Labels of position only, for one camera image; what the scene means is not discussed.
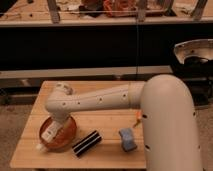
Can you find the white plastic bottle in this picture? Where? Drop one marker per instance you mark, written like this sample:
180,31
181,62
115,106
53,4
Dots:
48,135

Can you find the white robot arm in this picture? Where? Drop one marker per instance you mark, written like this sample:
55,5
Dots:
168,115

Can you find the orange ceramic bowl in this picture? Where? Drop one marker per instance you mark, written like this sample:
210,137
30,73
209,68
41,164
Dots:
65,135

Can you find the wooden table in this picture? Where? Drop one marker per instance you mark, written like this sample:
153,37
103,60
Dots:
108,154

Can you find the blue sponge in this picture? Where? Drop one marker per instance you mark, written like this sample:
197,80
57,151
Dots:
127,139

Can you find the black striped block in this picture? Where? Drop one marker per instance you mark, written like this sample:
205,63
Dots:
86,143

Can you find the orange crate on shelf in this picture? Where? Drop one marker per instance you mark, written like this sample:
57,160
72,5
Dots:
119,8

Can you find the orange handled tool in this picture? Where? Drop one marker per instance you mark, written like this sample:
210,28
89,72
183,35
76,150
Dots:
138,119

